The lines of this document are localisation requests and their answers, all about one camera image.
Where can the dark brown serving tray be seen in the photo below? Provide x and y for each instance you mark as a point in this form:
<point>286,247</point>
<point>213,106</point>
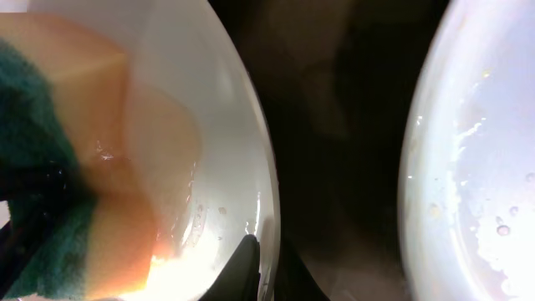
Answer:
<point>335,80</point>

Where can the green and yellow sponge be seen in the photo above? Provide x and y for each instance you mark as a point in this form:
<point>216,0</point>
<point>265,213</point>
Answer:
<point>127,148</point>

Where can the grey-green plastic plate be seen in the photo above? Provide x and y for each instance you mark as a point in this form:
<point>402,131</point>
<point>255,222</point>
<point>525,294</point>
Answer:
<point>466,181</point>

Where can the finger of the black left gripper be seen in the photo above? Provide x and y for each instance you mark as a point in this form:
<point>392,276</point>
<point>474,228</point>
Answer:
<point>18,245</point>

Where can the cream plastic plate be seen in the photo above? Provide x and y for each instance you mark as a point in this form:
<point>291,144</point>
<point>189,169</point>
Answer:
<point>182,48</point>

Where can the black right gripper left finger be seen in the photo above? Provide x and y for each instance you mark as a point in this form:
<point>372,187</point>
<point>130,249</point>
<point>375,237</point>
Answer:
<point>240,278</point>

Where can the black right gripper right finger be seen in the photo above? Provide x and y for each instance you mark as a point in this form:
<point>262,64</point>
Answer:
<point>293,281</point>

